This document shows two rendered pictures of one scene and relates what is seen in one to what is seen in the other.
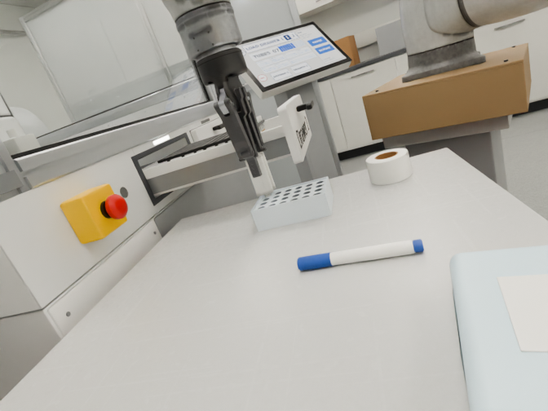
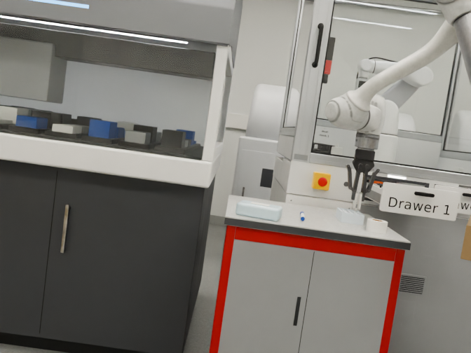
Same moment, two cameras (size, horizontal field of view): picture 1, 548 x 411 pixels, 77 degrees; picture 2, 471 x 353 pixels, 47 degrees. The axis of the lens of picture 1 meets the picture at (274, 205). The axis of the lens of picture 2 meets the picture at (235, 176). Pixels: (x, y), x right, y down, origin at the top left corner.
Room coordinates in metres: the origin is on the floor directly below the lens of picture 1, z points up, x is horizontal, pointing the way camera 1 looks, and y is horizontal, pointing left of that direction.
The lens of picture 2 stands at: (-0.45, -1.86, 1.05)
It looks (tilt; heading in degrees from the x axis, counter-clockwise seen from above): 5 degrees down; 74
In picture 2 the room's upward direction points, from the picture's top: 8 degrees clockwise
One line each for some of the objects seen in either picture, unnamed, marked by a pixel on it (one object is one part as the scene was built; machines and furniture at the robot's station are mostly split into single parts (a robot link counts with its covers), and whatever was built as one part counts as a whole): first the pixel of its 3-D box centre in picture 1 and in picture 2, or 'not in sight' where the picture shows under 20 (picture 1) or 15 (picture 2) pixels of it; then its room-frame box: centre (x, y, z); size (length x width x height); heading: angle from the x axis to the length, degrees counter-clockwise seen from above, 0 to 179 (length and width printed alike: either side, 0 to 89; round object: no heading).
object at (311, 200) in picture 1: (293, 203); (350, 216); (0.55, -0.03, 0.78); 0.12 x 0.08 x 0.04; 72
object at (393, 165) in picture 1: (388, 166); (376, 225); (0.56, -0.21, 0.78); 0.07 x 0.07 x 0.04
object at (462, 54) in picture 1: (440, 57); not in sight; (0.93, -0.54, 0.90); 0.22 x 0.18 x 0.06; 149
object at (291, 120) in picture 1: (297, 124); (419, 201); (0.79, -0.11, 0.87); 0.29 x 0.02 x 0.11; 164
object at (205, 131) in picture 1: (214, 139); (465, 201); (1.18, 0.11, 0.87); 0.29 x 0.02 x 0.11; 164
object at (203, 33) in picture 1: (210, 35); (366, 142); (0.59, 0.00, 1.07); 0.09 x 0.09 x 0.06
